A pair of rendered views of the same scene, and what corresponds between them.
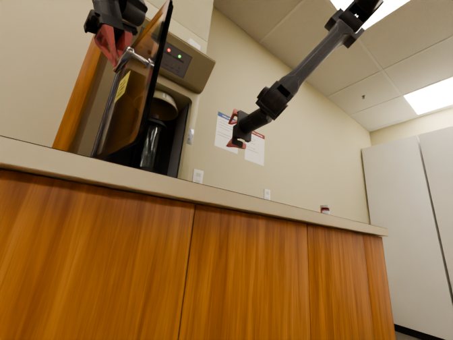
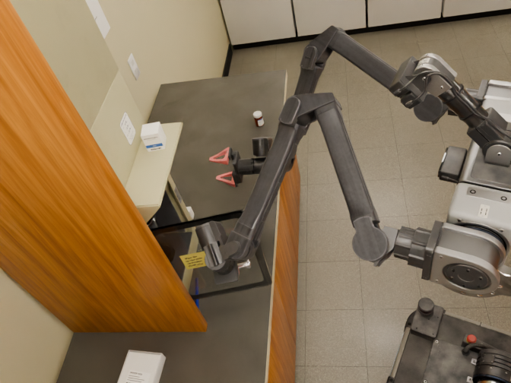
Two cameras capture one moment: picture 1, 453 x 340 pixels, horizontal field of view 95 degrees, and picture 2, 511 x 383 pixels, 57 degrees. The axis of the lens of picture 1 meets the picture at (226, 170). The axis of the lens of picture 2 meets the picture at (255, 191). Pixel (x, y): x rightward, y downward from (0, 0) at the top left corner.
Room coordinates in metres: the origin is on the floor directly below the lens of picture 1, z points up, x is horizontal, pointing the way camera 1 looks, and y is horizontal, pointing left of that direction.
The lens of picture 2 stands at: (-0.31, 0.66, 2.35)
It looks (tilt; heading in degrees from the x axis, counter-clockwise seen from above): 47 degrees down; 322
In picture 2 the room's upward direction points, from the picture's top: 17 degrees counter-clockwise
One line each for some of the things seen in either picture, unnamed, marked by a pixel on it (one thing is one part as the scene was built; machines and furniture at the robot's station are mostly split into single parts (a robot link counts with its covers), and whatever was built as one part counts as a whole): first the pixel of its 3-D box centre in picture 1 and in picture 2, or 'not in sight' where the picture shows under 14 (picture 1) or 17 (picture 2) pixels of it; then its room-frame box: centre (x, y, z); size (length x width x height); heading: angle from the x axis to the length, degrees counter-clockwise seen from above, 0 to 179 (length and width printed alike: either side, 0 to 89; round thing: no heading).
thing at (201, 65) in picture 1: (172, 57); (158, 173); (0.63, 0.24, 1.46); 0.32 x 0.12 x 0.10; 125
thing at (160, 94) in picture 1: (158, 104); not in sight; (0.77, 0.32, 1.34); 0.18 x 0.18 x 0.05
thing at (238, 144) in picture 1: (234, 139); (227, 174); (0.69, -0.02, 1.17); 0.09 x 0.07 x 0.07; 34
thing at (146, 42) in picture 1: (129, 87); (213, 260); (0.47, 0.28, 1.19); 0.30 x 0.01 x 0.40; 46
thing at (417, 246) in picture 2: not in sight; (416, 246); (-0.07, 0.09, 1.45); 0.09 x 0.08 x 0.12; 102
